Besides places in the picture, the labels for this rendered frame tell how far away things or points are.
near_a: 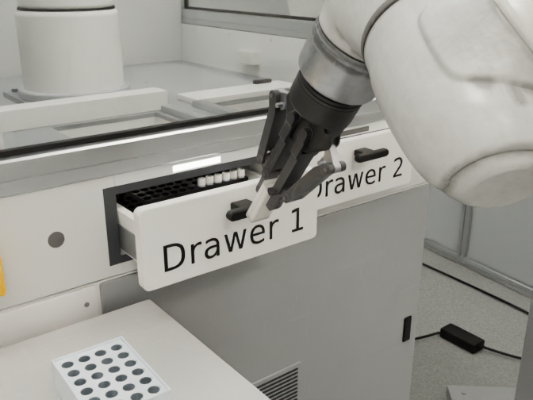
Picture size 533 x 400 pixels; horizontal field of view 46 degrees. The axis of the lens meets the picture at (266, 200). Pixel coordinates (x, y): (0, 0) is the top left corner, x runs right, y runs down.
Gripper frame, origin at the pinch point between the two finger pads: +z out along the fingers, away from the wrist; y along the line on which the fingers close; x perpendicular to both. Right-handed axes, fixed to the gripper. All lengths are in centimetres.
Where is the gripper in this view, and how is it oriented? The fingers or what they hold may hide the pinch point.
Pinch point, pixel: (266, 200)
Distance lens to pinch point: 79.6
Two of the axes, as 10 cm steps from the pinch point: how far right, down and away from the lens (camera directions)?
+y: -5.0, -7.6, 4.1
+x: -7.9, 2.1, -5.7
